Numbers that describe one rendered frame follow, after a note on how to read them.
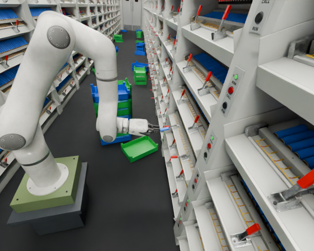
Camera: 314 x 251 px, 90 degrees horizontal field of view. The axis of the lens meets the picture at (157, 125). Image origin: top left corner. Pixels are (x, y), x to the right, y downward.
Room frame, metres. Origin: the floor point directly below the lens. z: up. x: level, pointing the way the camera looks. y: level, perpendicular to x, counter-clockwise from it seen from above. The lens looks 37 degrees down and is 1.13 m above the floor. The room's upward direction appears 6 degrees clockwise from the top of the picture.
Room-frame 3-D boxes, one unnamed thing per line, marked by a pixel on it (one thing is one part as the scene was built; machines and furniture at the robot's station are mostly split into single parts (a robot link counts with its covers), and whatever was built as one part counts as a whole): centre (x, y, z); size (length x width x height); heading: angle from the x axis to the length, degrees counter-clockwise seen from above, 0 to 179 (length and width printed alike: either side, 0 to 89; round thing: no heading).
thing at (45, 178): (0.46, 0.54, 0.46); 0.19 x 0.19 x 0.18
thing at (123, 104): (1.24, 0.43, 0.44); 0.30 x 0.20 x 0.08; 115
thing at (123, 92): (1.24, 0.43, 0.52); 0.30 x 0.20 x 0.08; 115
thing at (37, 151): (0.48, 0.56, 0.67); 0.19 x 0.12 x 0.24; 33
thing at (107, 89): (0.62, 0.24, 0.73); 0.16 x 0.09 x 0.30; 8
